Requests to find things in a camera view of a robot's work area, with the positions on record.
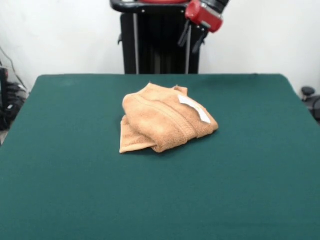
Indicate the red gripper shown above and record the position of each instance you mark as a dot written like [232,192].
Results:
[200,15]

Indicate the tan terry towel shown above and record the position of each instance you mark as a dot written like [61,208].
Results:
[160,120]

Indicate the grey chair base leg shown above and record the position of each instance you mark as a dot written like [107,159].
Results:
[308,91]

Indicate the dark green table cloth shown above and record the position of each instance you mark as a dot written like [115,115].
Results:
[75,187]

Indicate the black equipment pile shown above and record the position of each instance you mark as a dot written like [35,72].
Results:
[7,117]

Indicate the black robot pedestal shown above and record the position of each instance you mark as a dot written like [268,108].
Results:
[160,45]

